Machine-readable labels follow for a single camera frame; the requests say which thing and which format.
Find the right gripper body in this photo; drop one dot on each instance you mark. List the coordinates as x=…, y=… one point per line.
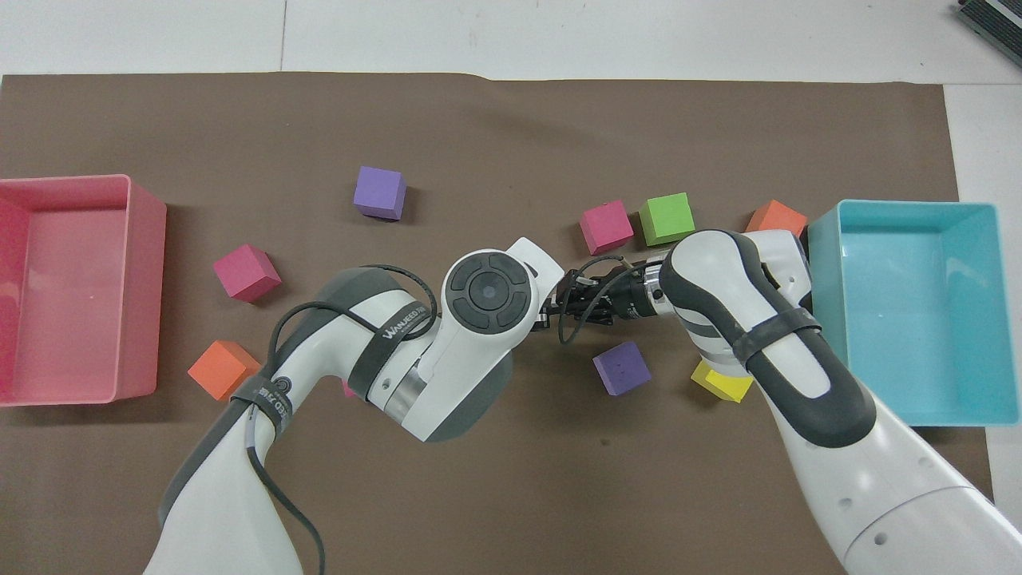
x=623, y=294

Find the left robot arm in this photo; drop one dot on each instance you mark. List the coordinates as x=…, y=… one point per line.
x=467, y=351

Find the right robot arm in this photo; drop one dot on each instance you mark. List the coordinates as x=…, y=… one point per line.
x=806, y=375

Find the magenta foam cube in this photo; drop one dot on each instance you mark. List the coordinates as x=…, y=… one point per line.
x=606, y=227
x=246, y=273

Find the purple foam cube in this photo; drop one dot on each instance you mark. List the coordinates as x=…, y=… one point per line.
x=621, y=369
x=380, y=192

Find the green foam cube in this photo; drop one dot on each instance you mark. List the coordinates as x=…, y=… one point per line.
x=667, y=218

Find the yellow foam cube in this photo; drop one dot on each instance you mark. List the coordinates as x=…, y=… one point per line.
x=721, y=386

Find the orange foam cube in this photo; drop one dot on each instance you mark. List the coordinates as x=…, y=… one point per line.
x=220, y=370
x=777, y=217

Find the cyan plastic bin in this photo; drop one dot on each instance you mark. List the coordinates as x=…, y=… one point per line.
x=918, y=311

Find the dark grey ribbed device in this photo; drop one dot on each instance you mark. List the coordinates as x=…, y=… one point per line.
x=994, y=17

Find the pink plastic bin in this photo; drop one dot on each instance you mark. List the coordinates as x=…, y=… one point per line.
x=76, y=295

